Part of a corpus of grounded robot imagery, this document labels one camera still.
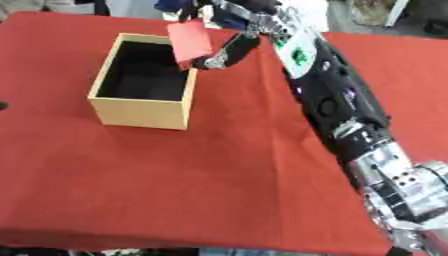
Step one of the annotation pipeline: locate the red rectangular block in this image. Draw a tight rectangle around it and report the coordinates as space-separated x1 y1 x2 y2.
166 19 217 70

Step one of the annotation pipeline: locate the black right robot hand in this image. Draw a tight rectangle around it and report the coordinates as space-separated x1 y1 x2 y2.
176 0 284 71

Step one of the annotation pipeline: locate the tan cardboard box black inside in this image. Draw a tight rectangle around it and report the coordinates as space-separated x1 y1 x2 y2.
85 32 200 131

